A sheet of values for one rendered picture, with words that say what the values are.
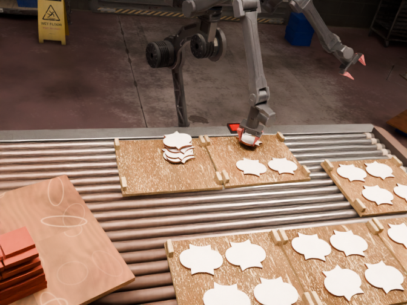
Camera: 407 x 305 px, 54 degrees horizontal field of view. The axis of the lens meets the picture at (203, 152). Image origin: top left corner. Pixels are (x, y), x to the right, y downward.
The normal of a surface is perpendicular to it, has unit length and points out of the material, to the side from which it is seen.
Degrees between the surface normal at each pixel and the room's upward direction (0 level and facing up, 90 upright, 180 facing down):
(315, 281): 0
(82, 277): 0
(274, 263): 0
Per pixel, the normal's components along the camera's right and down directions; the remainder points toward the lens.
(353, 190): 0.15, -0.80
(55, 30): 0.21, 0.43
